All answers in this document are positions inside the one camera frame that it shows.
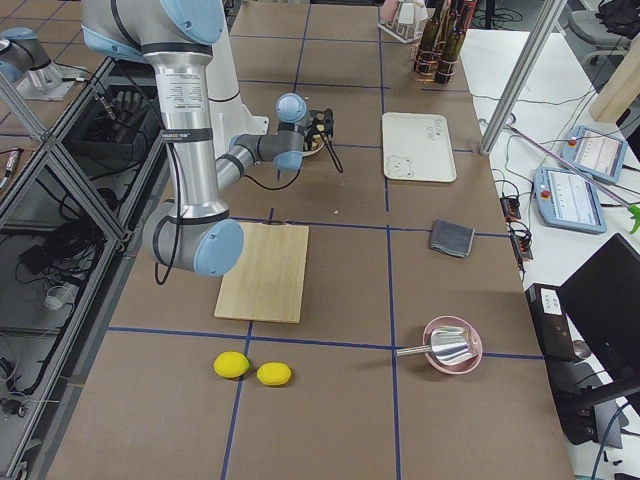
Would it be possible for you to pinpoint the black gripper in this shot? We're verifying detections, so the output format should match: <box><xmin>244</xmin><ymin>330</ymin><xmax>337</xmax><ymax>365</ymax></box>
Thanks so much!
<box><xmin>304</xmin><ymin>118</ymin><xmax>320</xmax><ymax>150</ymax></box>

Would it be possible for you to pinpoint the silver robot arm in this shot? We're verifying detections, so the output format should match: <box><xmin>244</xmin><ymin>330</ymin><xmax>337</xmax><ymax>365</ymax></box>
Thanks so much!
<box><xmin>1</xmin><ymin>27</ymin><xmax>75</xmax><ymax>101</ymax></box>
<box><xmin>82</xmin><ymin>1</ymin><xmax>313</xmax><ymax>276</ymax></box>

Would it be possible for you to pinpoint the cream bear tray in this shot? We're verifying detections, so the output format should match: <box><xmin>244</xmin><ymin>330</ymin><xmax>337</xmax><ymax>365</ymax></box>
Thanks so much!
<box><xmin>382</xmin><ymin>112</ymin><xmax>457</xmax><ymax>183</ymax></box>

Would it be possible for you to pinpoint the white round plate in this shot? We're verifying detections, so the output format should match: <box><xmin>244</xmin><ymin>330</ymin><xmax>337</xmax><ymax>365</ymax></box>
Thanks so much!
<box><xmin>303</xmin><ymin>144</ymin><xmax>324</xmax><ymax>158</ymax></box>

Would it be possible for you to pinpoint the dark wine bottle upper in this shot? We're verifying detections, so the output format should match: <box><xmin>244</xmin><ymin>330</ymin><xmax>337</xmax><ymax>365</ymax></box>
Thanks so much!
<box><xmin>414</xmin><ymin>0</ymin><xmax>445</xmax><ymax>75</ymax></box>

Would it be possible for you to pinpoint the dark wine bottle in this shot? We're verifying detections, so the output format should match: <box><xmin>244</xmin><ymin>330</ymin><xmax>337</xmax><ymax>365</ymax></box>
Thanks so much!
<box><xmin>434</xmin><ymin>1</ymin><xmax>466</xmax><ymax>84</ymax></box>
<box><xmin>414</xmin><ymin>0</ymin><xmax>445</xmax><ymax>75</ymax></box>

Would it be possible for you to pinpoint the dark wine bottle lower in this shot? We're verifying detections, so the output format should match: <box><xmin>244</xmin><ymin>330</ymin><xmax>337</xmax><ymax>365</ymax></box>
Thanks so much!
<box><xmin>434</xmin><ymin>1</ymin><xmax>466</xmax><ymax>84</ymax></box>

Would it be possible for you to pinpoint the wooden cutting board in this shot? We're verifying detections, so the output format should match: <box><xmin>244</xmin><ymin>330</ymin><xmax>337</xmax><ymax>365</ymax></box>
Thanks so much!
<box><xmin>214</xmin><ymin>222</ymin><xmax>309</xmax><ymax>324</ymax></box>

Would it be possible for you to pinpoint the grey folded cloth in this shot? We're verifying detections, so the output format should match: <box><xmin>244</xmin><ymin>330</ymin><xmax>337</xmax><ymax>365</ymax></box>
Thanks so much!
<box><xmin>429</xmin><ymin>219</ymin><xmax>475</xmax><ymax>258</ymax></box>

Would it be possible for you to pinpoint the yellow lemon right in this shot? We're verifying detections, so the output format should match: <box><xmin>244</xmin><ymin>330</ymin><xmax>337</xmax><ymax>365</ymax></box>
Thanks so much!
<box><xmin>256</xmin><ymin>362</ymin><xmax>293</xmax><ymax>387</ymax></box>

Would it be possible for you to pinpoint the yellow lemon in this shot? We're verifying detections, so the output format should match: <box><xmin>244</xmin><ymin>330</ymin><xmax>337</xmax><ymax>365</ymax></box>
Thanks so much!
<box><xmin>213</xmin><ymin>351</ymin><xmax>251</xmax><ymax>379</ymax></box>
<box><xmin>256</xmin><ymin>362</ymin><xmax>293</xmax><ymax>387</ymax></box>

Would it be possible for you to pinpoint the yellow lemon left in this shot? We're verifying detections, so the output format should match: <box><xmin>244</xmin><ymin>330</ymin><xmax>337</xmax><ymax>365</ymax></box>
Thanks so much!
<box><xmin>213</xmin><ymin>351</ymin><xmax>251</xmax><ymax>379</ymax></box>

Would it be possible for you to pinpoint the metal scoop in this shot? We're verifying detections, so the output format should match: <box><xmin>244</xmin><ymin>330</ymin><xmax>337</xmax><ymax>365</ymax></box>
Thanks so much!
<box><xmin>395</xmin><ymin>326</ymin><xmax>479</xmax><ymax>366</ymax></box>

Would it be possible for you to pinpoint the pink bowl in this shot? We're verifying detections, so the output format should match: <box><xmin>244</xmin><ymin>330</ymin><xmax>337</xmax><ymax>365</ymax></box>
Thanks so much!
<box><xmin>423</xmin><ymin>316</ymin><xmax>483</xmax><ymax>375</ymax></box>

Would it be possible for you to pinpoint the blue teach pendant near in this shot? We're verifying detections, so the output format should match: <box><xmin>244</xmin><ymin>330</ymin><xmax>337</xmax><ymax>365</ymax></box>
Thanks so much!
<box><xmin>534</xmin><ymin>166</ymin><xmax>607</xmax><ymax>235</ymax></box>

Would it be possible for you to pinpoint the blue teach pendant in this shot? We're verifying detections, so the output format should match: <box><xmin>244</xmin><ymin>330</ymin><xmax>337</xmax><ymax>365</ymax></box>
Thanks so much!
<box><xmin>561</xmin><ymin>125</ymin><xmax>628</xmax><ymax>184</ymax></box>
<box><xmin>534</xmin><ymin>166</ymin><xmax>607</xmax><ymax>235</ymax></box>

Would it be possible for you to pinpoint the blue teach pendant far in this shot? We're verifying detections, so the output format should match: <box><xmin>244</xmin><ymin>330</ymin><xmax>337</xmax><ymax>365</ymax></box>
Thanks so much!
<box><xmin>561</xmin><ymin>125</ymin><xmax>628</xmax><ymax>184</ymax></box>

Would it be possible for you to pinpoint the black monitor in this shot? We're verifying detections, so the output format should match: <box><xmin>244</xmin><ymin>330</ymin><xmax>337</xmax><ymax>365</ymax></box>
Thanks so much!
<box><xmin>558</xmin><ymin>233</ymin><xmax>639</xmax><ymax>379</ymax></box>

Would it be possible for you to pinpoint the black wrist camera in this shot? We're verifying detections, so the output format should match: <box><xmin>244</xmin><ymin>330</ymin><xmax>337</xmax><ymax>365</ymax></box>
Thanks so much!
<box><xmin>310</xmin><ymin>108</ymin><xmax>334</xmax><ymax>138</ymax></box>

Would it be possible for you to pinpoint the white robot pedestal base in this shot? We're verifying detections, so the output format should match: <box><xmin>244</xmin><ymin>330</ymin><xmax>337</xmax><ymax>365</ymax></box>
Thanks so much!
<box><xmin>206</xmin><ymin>1</ymin><xmax>269</xmax><ymax>156</ymax></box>

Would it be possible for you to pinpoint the copper wire bottle rack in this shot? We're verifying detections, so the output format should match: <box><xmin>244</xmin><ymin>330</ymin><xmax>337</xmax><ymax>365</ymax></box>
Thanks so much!
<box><xmin>413</xmin><ymin>43</ymin><xmax>458</xmax><ymax>84</ymax></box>

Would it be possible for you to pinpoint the aluminium frame post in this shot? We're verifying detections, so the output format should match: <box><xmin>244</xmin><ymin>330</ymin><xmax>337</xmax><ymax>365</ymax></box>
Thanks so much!
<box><xmin>479</xmin><ymin>0</ymin><xmax>567</xmax><ymax>156</ymax></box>

